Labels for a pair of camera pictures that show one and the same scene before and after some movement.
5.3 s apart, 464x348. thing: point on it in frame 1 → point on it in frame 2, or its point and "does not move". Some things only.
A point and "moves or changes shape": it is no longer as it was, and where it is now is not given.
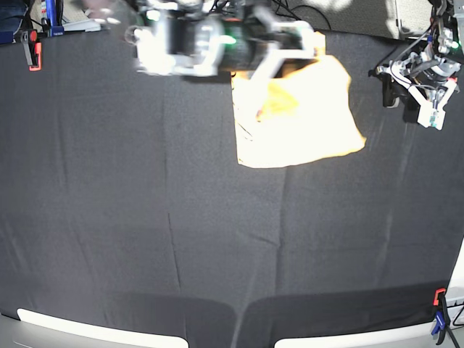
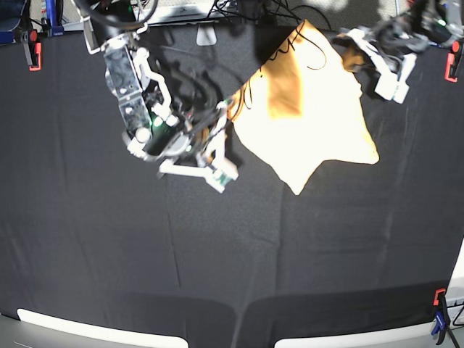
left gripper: (240, 48) → (169, 137)
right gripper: (439, 74) → (408, 33)
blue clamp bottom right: (442, 317) does not move
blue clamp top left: (54, 10) does not move
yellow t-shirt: (307, 112) moves or changes shape
